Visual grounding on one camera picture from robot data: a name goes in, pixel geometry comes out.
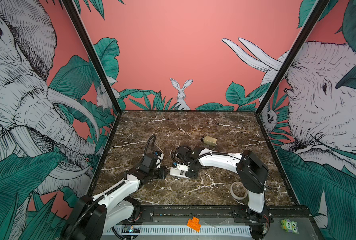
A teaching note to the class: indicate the small green circuit board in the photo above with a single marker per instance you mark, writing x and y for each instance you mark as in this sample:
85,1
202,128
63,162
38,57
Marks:
131,230

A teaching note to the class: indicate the white slotted cable duct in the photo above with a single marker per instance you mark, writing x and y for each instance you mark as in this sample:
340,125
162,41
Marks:
174,230

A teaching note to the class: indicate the white red remote control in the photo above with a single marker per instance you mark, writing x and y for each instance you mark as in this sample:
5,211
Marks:
178,172

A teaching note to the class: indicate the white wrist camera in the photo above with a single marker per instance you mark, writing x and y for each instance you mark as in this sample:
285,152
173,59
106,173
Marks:
159,155
181,167

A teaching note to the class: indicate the black front mounting rail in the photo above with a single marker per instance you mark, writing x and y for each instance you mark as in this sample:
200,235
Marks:
239,213

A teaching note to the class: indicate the clear tape roll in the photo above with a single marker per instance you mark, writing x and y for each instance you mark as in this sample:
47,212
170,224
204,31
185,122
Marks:
238,191

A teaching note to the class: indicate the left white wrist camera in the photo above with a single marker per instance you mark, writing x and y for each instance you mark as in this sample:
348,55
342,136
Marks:
159,155

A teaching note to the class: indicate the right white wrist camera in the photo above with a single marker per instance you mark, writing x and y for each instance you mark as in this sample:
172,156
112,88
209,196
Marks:
181,167

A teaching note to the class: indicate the green owl toy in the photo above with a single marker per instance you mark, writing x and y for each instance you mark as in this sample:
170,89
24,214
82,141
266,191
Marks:
289,226

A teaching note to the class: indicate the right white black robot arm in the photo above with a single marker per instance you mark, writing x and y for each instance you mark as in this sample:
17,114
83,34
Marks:
252,171

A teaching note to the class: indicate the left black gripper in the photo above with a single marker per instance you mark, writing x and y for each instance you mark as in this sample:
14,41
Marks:
162,174

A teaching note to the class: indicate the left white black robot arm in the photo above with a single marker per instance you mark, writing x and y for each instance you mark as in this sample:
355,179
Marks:
94,216

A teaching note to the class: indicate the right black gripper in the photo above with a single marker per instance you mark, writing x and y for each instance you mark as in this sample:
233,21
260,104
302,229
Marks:
192,176

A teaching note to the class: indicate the orange toy brick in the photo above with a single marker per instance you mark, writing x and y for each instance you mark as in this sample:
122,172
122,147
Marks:
194,224

